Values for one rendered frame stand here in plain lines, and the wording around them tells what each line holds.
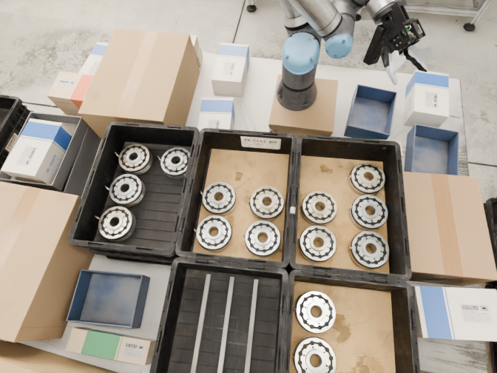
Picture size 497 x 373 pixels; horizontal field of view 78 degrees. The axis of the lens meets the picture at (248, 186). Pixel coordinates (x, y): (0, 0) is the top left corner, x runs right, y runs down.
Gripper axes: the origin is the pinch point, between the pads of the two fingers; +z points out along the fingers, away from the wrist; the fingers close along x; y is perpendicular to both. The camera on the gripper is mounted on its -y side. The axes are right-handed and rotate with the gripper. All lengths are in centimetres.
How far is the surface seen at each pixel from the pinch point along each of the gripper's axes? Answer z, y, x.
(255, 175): 5, -31, -43
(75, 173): -23, -64, -90
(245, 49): -44, -48, -13
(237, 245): 22, -29, -59
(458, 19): -37, -72, 192
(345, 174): 17.3, -19.1, -19.8
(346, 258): 38, -15, -36
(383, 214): 31.6, -10.0, -21.4
